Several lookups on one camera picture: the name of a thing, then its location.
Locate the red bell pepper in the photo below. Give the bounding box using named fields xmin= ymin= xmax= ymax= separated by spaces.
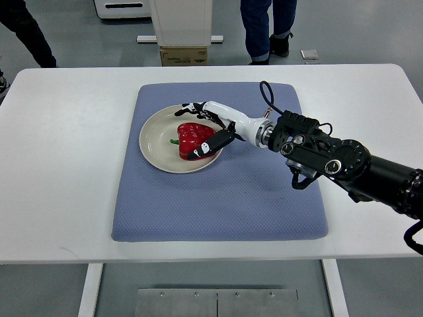
xmin=170 ymin=122 xmax=216 ymax=160

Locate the white cabinet with slot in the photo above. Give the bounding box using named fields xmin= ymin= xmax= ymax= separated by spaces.
xmin=93 ymin=0 xmax=151 ymax=19

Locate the blue textured mat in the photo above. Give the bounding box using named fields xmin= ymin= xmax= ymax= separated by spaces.
xmin=111 ymin=82 xmax=328 ymax=242

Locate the left white table leg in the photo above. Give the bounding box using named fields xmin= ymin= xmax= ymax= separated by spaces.
xmin=77 ymin=264 xmax=103 ymax=317

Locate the cream round plate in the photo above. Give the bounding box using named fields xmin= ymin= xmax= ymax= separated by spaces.
xmin=139 ymin=104 xmax=222 ymax=174

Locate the white table leg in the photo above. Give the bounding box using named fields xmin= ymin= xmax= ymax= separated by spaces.
xmin=77 ymin=264 xmax=103 ymax=317
xmin=321 ymin=259 xmax=349 ymax=317

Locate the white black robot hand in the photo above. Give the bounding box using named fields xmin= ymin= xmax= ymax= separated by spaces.
xmin=175 ymin=101 xmax=270 ymax=160

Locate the white pedestal column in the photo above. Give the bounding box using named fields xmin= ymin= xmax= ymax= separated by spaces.
xmin=137 ymin=0 xmax=224 ymax=47

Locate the right white table leg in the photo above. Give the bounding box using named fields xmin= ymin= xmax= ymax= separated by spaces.
xmin=321 ymin=259 xmax=349 ymax=317

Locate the person in blue jeans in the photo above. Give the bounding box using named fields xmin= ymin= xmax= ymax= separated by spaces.
xmin=240 ymin=0 xmax=297 ymax=65

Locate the person in black trousers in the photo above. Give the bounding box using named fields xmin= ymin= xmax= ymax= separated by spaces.
xmin=0 ymin=0 xmax=59 ymax=100

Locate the small grey floor plate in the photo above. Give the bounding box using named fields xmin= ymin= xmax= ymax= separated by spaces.
xmin=300 ymin=50 xmax=321 ymax=65

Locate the cardboard box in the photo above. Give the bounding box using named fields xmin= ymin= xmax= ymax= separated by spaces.
xmin=160 ymin=46 xmax=208 ymax=67

